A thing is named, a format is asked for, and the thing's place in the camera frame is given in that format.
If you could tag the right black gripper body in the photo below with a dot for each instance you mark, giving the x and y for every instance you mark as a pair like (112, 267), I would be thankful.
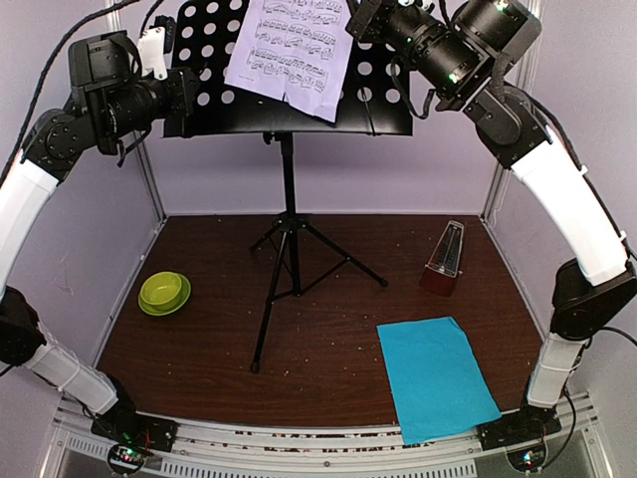
(371, 25)

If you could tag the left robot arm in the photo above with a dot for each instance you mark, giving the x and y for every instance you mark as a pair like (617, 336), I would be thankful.
(119, 88)

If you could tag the aluminium front rail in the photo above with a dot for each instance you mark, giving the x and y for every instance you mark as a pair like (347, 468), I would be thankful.
(213, 449)

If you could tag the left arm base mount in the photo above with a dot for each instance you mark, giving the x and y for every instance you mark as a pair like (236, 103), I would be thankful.
(136, 439)

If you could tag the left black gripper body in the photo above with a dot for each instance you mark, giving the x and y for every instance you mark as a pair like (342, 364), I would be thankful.
(178, 103)

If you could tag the lilac sheet music paper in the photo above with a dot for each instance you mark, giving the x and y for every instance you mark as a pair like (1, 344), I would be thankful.
(296, 52)

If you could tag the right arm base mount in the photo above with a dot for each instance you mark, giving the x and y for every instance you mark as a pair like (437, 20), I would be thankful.
(522, 434)

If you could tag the black perforated music stand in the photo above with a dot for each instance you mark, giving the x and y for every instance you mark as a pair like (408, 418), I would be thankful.
(206, 33)

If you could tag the left aluminium frame post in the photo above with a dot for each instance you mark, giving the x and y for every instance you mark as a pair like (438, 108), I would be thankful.
(142, 158)

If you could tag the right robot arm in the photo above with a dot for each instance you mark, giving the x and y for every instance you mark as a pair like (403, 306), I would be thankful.
(465, 56)

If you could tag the cyan paper sheet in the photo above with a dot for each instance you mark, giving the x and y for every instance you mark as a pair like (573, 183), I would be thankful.
(436, 384)

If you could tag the green bowl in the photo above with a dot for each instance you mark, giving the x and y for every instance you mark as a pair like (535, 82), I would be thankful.
(164, 293)

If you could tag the wooden metronome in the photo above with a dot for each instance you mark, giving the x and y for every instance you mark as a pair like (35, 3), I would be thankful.
(441, 272)

